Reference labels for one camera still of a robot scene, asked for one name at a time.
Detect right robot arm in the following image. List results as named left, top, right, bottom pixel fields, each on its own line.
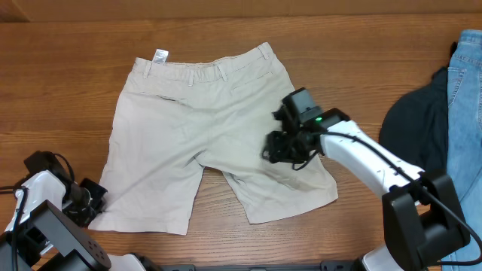
left=263, top=88, right=474, bottom=270

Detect dark navy shirt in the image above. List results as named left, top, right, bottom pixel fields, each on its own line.
left=379, top=63, right=465, bottom=171

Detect blue denim jeans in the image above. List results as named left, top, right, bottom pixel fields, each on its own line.
left=438, top=29, right=482, bottom=271

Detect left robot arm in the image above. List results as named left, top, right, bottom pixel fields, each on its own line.
left=1, top=151, right=158, bottom=271

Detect beige shorts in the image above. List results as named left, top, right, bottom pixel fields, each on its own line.
left=90, top=43, right=338, bottom=235

